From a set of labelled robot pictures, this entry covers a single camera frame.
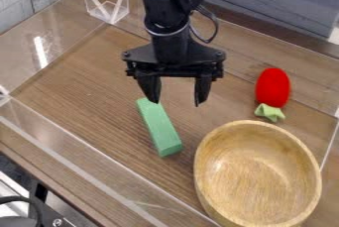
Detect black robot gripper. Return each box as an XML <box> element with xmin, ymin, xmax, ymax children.
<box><xmin>121</xmin><ymin>38</ymin><xmax>227</xmax><ymax>106</ymax></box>

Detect green rectangular block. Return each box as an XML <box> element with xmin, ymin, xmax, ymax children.
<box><xmin>136</xmin><ymin>98</ymin><xmax>183</xmax><ymax>158</ymax></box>

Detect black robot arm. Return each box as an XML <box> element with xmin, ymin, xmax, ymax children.
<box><xmin>121</xmin><ymin>0</ymin><xmax>227</xmax><ymax>104</ymax></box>

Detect light wooden bowl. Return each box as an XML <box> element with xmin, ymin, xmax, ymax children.
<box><xmin>193</xmin><ymin>120</ymin><xmax>321</xmax><ymax>227</ymax></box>

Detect red plush strawberry toy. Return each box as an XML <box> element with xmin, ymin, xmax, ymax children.
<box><xmin>253</xmin><ymin>67</ymin><xmax>291</xmax><ymax>122</ymax></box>

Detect clear acrylic table barrier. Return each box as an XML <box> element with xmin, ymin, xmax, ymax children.
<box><xmin>0</xmin><ymin>0</ymin><xmax>339</xmax><ymax>227</ymax></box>

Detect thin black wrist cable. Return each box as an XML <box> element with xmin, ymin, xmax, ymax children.
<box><xmin>188</xmin><ymin>4</ymin><xmax>220</xmax><ymax>45</ymax></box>

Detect clear acrylic corner bracket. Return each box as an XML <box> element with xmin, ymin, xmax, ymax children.
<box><xmin>84</xmin><ymin>0</ymin><xmax>129</xmax><ymax>25</ymax></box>

